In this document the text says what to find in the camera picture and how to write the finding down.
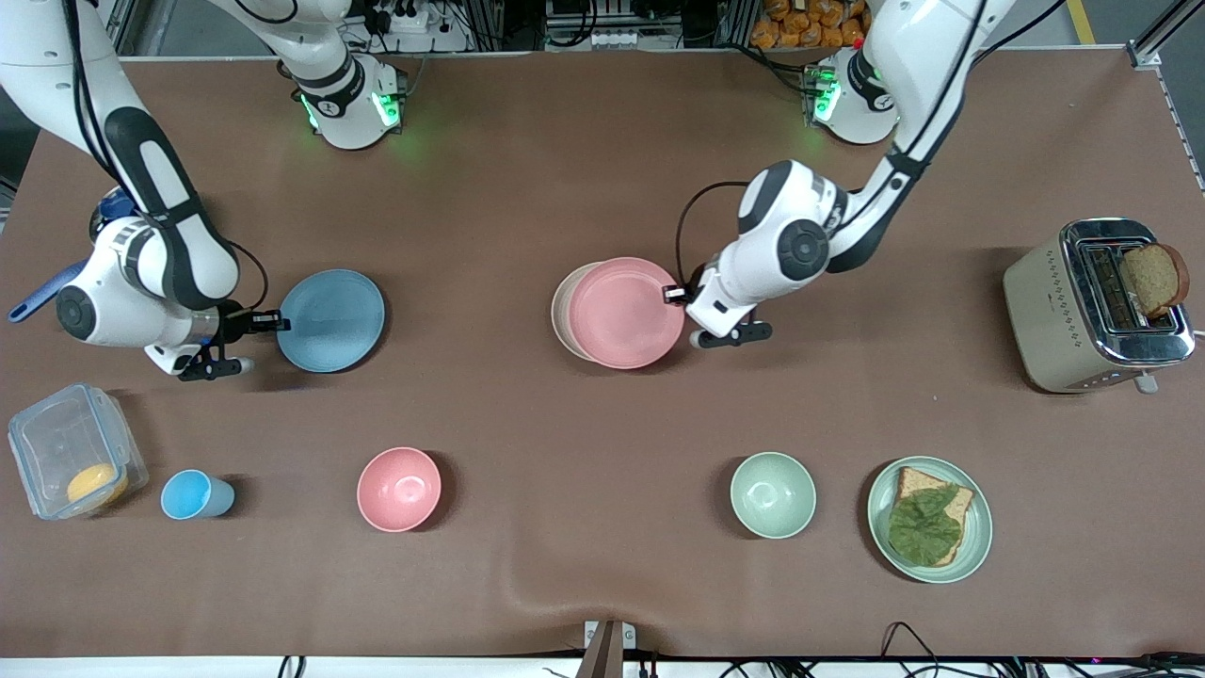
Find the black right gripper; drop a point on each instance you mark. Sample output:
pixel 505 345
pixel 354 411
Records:
pixel 232 324

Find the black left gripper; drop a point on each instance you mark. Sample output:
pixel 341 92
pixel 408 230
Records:
pixel 698 281

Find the pink plate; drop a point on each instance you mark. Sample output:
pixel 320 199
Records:
pixel 626 313

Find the blue plate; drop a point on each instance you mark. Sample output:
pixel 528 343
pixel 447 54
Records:
pixel 334 320

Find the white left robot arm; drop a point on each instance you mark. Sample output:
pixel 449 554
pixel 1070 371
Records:
pixel 781 226

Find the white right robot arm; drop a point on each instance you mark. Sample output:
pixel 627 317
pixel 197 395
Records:
pixel 160 264

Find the beige plate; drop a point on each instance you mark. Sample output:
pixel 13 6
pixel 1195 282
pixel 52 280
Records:
pixel 561 311

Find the blue cup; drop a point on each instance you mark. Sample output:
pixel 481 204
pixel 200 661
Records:
pixel 188 495

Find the pink bowl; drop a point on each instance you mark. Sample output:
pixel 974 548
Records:
pixel 399 490

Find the green bowl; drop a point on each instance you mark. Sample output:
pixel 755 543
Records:
pixel 773 495

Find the blue spatula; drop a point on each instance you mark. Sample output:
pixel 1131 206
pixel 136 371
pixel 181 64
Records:
pixel 38 297

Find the orange round food piece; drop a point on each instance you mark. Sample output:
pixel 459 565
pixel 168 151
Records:
pixel 97 484

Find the clear plastic container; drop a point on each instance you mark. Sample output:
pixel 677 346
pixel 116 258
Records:
pixel 56 438

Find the orange snack packets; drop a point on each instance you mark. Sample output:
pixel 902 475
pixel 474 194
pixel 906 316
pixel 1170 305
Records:
pixel 810 24

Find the bread slice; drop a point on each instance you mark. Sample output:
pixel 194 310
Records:
pixel 915 480

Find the white power strip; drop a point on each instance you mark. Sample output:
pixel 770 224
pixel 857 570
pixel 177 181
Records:
pixel 405 17

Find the green lettuce leaf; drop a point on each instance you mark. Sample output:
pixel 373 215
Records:
pixel 923 527

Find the metal table clamp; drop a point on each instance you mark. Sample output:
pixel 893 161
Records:
pixel 609 645

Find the beige chrome toaster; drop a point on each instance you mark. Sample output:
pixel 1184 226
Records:
pixel 1054 320

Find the green plate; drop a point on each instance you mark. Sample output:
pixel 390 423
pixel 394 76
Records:
pixel 979 537

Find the brown toast slice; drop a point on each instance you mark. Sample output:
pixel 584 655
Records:
pixel 1153 280

